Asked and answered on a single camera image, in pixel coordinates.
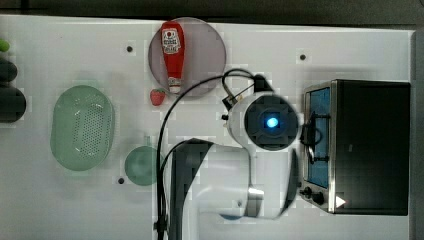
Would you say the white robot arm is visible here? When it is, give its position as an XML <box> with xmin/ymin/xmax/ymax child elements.
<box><xmin>164</xmin><ymin>92</ymin><xmax>299</xmax><ymax>240</ymax></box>

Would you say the black toaster oven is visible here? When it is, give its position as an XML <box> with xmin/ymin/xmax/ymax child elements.
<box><xmin>299</xmin><ymin>79</ymin><xmax>411</xmax><ymax>216</ymax></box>

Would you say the red toy strawberry near plate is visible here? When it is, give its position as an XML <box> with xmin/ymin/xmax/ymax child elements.
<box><xmin>149</xmin><ymin>89</ymin><xmax>166</xmax><ymax>106</ymax></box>

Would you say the grey round plate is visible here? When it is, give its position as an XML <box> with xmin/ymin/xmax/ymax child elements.
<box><xmin>148</xmin><ymin>17</ymin><xmax>226</xmax><ymax>94</ymax></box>

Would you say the green measuring cup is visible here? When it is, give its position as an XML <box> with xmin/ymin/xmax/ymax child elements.
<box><xmin>125</xmin><ymin>136</ymin><xmax>163</xmax><ymax>186</ymax></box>

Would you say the red ketchup bottle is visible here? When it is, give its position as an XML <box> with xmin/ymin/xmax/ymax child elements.
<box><xmin>160</xmin><ymin>21</ymin><xmax>185</xmax><ymax>94</ymax></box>

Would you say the green perforated colander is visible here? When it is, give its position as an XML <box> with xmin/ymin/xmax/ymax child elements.
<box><xmin>50</xmin><ymin>85</ymin><xmax>115</xmax><ymax>171</ymax></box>

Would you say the large black pan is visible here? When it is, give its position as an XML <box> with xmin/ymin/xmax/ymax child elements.
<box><xmin>0</xmin><ymin>86</ymin><xmax>26</xmax><ymax>123</ymax></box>

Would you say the small black pot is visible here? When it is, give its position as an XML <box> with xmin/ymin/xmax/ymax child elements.
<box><xmin>0</xmin><ymin>59</ymin><xmax>18</xmax><ymax>82</ymax></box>

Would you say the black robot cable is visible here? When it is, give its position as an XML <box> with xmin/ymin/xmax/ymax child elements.
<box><xmin>153</xmin><ymin>68</ymin><xmax>268</xmax><ymax>240</ymax></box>

